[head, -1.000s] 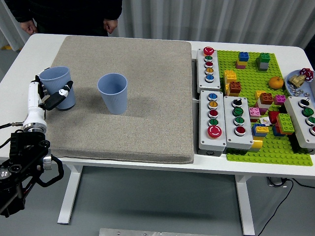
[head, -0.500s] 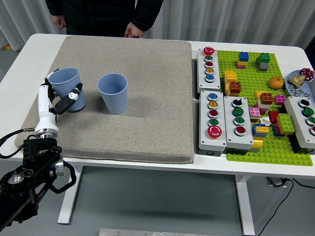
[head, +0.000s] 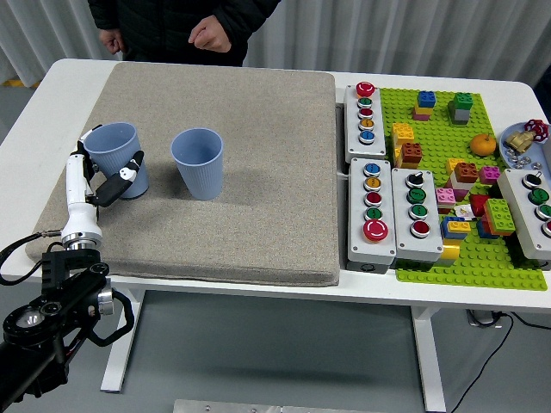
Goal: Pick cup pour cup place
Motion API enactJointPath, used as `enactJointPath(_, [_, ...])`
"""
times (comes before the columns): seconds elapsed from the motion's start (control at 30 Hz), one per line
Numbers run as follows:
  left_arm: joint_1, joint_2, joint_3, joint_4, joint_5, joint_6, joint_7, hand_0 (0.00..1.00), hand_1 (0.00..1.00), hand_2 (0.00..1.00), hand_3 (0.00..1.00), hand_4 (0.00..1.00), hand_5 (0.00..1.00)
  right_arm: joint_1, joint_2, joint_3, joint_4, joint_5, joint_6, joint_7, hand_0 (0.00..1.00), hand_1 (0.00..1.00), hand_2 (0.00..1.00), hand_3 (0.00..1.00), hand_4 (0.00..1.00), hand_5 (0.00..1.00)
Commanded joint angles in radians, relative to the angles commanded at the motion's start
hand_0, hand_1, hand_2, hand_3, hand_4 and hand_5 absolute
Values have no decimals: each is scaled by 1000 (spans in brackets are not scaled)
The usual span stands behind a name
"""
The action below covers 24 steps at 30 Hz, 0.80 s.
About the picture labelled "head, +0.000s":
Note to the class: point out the grey five-button control box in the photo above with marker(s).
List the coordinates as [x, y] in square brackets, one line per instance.
[357, 215]
[353, 129]

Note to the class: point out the grey building block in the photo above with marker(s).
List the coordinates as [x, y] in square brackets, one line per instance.
[459, 115]

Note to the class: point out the blue plate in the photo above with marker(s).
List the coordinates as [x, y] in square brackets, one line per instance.
[536, 151]

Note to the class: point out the person's left hand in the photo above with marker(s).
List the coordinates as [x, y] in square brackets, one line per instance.
[211, 36]

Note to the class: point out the grey four-button control box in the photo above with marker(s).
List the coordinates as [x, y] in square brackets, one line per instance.
[516, 206]
[402, 215]

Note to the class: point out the blue building block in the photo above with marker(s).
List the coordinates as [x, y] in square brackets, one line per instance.
[426, 99]
[452, 232]

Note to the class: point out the person's right hand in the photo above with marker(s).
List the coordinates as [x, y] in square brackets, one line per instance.
[111, 41]

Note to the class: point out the green studded baseplate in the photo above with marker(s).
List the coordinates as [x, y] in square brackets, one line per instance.
[435, 137]

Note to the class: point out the blue ribbed plastic cup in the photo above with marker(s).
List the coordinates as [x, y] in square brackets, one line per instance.
[116, 150]
[202, 174]

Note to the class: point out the large green building block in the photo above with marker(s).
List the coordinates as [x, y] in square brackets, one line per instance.
[499, 216]

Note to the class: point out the magenta building block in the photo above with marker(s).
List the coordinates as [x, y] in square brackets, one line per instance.
[489, 174]

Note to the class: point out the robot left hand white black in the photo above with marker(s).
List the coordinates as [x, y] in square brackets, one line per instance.
[79, 219]

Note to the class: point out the white table leg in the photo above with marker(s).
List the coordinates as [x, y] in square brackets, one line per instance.
[122, 344]
[426, 357]

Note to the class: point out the white pleated curtain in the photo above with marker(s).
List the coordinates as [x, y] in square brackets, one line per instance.
[366, 30]

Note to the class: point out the brown building block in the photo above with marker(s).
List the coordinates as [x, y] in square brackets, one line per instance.
[412, 154]
[466, 172]

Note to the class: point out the red building block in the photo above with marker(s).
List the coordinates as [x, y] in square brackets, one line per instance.
[478, 205]

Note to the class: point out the person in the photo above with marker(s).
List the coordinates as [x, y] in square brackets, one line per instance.
[163, 26]

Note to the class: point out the brass valve red handwheel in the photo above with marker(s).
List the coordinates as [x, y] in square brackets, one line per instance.
[521, 139]

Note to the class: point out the yellow building block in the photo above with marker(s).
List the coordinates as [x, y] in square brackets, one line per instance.
[402, 133]
[398, 158]
[450, 250]
[453, 165]
[422, 110]

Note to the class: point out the orange fruit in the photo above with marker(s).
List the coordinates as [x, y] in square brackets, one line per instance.
[483, 145]

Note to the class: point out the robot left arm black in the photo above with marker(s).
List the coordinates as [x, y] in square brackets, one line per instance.
[64, 284]

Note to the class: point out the grey-brown fabric mat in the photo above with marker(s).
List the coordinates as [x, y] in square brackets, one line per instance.
[258, 172]

